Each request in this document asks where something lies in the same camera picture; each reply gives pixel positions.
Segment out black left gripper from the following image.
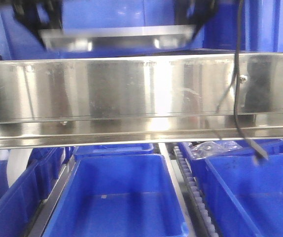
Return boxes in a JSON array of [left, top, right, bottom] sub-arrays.
[[0, 0, 63, 47]]

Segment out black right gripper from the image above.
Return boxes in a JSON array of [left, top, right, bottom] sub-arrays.
[[175, 0, 218, 46]]

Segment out silver metal tray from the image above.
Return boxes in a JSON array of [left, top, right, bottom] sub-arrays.
[[39, 25, 196, 52]]

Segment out large blue upper bin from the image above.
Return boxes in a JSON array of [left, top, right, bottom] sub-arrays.
[[0, 0, 204, 60]]

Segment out blue upper right bin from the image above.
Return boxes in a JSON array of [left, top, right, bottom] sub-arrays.
[[203, 0, 283, 52]]

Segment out clear plastic parts bag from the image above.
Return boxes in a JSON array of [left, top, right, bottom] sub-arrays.
[[190, 141, 242, 158]]

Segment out blue rear right bin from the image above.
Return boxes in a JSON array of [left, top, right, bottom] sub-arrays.
[[178, 139, 283, 178]]

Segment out blue rear centre bin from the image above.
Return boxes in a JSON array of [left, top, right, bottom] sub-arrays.
[[73, 143, 154, 160]]

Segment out white plastic roll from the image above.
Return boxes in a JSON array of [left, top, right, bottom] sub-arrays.
[[6, 148, 32, 187]]

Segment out white roller track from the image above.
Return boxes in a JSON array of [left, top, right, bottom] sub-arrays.
[[174, 146, 220, 237]]

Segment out blue rear left bin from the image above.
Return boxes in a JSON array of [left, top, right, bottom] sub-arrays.
[[29, 147, 74, 199]]

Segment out blue lower centre bin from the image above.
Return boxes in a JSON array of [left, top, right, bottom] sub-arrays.
[[43, 154, 189, 237]]

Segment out blue lower right bin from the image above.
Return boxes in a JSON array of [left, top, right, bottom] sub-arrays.
[[204, 154, 283, 237]]

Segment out blue lower left bin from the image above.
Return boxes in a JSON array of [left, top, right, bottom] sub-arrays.
[[0, 161, 41, 237]]

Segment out silver rail screw left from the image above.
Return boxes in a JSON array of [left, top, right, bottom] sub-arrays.
[[240, 75, 248, 83]]

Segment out stainless steel shelf front rail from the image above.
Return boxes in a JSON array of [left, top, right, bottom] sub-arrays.
[[0, 53, 283, 148]]

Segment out black hanging cable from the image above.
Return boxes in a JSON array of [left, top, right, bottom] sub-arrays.
[[216, 0, 269, 165]]

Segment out grey metal divider rail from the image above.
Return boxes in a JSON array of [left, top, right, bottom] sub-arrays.
[[28, 156, 75, 237]]

